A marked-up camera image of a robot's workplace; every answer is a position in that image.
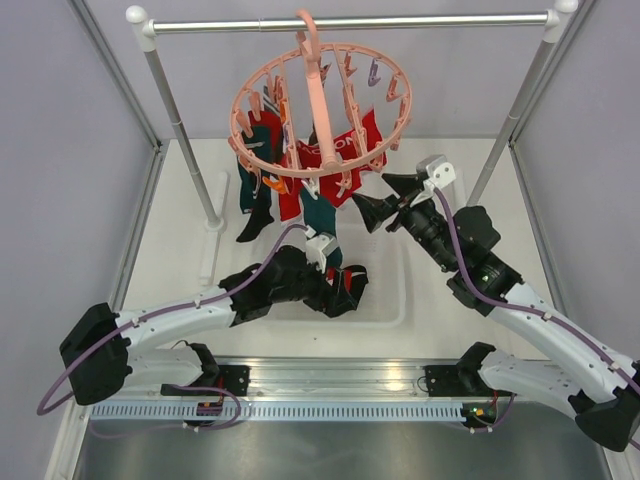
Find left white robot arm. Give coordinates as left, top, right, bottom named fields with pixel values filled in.
left=59, top=245, right=369, bottom=406

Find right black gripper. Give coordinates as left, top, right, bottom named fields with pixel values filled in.
left=350, top=172, right=456, bottom=270

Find white slotted cable duct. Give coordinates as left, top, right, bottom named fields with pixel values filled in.
left=90, top=400, right=466, bottom=422

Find white perforated basket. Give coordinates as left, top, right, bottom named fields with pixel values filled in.
left=259, top=234, right=407, bottom=329

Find purple cable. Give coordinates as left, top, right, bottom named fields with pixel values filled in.
left=35, top=224, right=314, bottom=417
left=432, top=187, right=640, bottom=376

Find pink round clip hanger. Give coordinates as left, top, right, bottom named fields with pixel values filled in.
left=228, top=9, right=412, bottom=197

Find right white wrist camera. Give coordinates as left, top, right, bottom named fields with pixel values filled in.
left=416, top=154, right=457, bottom=192

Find teal green sock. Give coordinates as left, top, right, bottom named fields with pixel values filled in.
left=300, top=188, right=343, bottom=272

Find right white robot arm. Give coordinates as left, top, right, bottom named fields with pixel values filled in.
left=352, top=174, right=639, bottom=452

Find metal drying rack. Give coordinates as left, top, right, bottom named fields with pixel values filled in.
left=126, top=1, right=579, bottom=231

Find metal base rail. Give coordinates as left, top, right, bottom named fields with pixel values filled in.
left=217, top=356, right=457, bottom=401

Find red sock white letters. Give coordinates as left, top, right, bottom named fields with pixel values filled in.
left=244, top=105, right=386, bottom=224

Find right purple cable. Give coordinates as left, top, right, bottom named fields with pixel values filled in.
left=432, top=187, right=640, bottom=376

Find black sock orange cuff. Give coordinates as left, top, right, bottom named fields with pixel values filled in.
left=236, top=165, right=274, bottom=243

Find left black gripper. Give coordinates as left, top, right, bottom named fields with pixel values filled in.
left=271, top=252, right=357, bottom=318

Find black sock white stripes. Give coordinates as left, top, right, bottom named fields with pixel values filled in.
left=329, top=262, right=370, bottom=312

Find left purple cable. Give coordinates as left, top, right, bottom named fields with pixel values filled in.
left=35, top=224, right=314, bottom=417

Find brown striped sock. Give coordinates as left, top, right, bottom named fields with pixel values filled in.
left=308, top=128, right=318, bottom=146

